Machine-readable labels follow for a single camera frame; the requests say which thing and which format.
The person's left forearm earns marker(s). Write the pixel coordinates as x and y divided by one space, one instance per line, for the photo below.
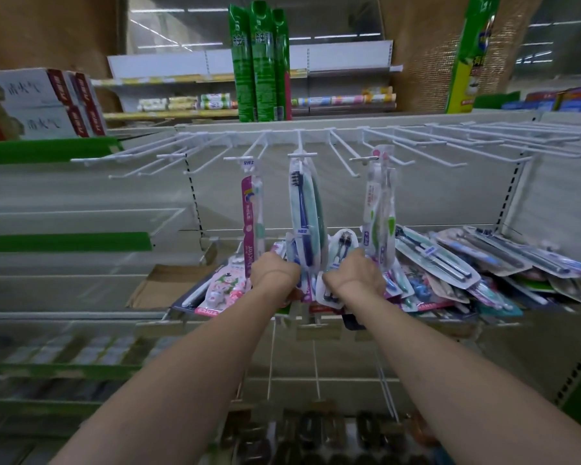
174 392

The row of colourful wrap rolls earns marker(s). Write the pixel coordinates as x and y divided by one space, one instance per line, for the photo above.
344 99

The woven brown column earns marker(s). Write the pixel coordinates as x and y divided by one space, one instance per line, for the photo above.
43 33
416 53

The brown cardboard tray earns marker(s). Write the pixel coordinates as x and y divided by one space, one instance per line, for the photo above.
160 285

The white shelf unit yellow strips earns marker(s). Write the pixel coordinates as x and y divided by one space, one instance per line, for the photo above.
164 62

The person's right hand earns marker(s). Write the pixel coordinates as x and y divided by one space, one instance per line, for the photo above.
358 283

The clear green toothbrush pack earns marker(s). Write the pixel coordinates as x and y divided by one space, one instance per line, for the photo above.
389 222

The person's left hand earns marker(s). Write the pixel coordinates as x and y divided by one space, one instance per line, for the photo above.
276 278

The person's right forearm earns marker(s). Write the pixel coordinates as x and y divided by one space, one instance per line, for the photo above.
465 392

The pink label toothbrush pack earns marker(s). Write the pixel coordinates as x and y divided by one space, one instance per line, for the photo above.
249 222

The red white toothpaste box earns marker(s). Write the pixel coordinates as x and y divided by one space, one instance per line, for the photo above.
24 87
96 121
82 89
43 123

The oval blue toothbrush pack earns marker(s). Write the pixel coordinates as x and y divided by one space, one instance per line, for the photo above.
302 213

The green spray can red side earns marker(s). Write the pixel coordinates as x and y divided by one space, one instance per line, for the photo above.
283 67

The green yellow spray can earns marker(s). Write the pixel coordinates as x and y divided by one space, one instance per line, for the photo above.
472 58

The clear pink-topped toothbrush pack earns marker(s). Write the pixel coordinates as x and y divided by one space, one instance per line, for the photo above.
372 198

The pile of toothbrush packs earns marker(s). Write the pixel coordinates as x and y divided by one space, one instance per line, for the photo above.
440 266

